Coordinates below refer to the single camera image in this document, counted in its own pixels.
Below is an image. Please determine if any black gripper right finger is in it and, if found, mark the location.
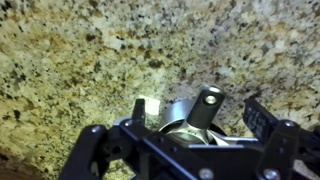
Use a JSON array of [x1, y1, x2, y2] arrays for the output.
[[243, 98, 278, 144]]

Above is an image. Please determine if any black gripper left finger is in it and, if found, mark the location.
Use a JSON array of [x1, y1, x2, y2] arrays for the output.
[[131, 99, 145, 125]]

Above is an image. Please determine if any small metal measuring cup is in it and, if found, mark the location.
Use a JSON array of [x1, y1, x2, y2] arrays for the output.
[[159, 85, 258, 147]]

